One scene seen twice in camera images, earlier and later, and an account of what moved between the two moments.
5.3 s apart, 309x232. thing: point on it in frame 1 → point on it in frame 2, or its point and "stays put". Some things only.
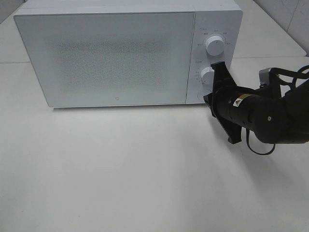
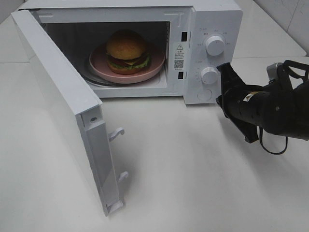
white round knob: [207, 76] stays put
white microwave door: [110, 59] → [78, 111]
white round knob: [215, 45] stays put
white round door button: [203, 93] stays put
